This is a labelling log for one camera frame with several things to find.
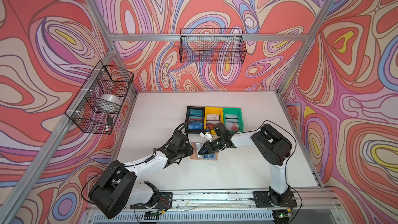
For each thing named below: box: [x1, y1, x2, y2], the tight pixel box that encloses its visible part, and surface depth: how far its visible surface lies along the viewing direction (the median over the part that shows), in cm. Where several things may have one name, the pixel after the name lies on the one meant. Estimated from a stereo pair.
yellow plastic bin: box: [204, 106, 214, 130], surface depth 103 cm
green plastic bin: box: [222, 107, 245, 134], surface depth 102 cm
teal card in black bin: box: [189, 109, 203, 116], surface depth 107 cm
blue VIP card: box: [187, 122, 203, 130], surface depth 100 cm
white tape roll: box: [98, 93, 123, 106], surface depth 75 cm
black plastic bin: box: [185, 105, 206, 134], surface depth 103 cm
